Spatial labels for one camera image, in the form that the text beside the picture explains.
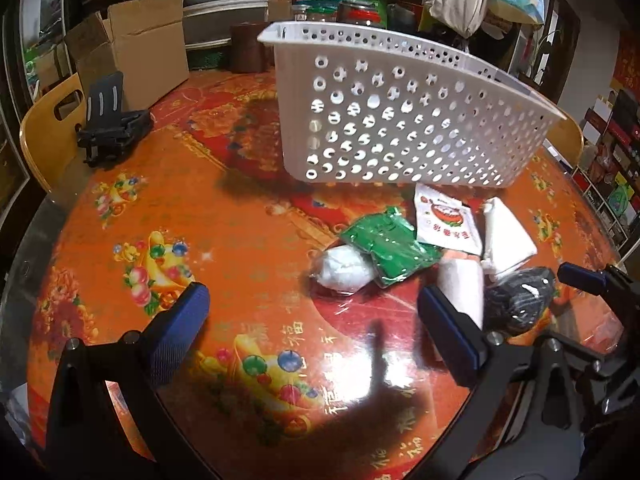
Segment white roll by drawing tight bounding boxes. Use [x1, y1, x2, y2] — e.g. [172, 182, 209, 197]
[437, 250, 484, 328]

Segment white printed snack packet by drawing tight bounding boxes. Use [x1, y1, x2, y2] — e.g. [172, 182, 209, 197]
[413, 183, 483, 257]

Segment black fabric bundle in bag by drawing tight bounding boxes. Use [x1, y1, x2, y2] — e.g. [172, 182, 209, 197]
[484, 266, 555, 336]

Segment white folded cloth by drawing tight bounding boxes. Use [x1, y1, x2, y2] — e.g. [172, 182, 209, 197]
[480, 197, 537, 282]

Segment shelf with colourful boxes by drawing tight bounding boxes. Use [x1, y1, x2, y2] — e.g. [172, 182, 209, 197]
[573, 88, 639, 258]

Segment green fabric packet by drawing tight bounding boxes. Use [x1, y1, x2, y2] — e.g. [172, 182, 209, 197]
[340, 206, 442, 288]

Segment red patterned tablecloth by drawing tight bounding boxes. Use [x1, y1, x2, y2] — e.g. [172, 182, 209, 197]
[27, 69, 624, 480]

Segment small white wrapped bundle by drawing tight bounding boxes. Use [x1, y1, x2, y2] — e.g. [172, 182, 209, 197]
[309, 245, 378, 296]

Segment right wooden chair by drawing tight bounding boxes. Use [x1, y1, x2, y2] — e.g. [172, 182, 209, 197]
[544, 112, 585, 169]

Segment wooden chair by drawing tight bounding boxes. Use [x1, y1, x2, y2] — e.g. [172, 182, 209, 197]
[544, 112, 585, 169]
[20, 74, 87, 193]

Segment black phone stand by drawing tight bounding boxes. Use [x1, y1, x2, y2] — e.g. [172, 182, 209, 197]
[77, 70, 153, 167]

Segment left wooden chair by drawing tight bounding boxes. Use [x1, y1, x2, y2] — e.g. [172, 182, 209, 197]
[20, 74, 87, 193]

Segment white perforated plastic basket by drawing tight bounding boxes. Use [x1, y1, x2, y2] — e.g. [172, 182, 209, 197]
[259, 21, 563, 188]

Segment dark brown cylindrical container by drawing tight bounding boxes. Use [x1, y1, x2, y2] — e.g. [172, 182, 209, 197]
[230, 22, 268, 74]

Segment brown cardboard box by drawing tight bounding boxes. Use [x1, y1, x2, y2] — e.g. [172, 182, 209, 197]
[65, 0, 189, 110]

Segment red lidded glass jar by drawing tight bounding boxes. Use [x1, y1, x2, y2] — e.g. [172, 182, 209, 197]
[336, 0, 382, 27]

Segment red wall hanging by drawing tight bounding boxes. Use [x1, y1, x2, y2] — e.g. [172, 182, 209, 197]
[612, 29, 640, 98]

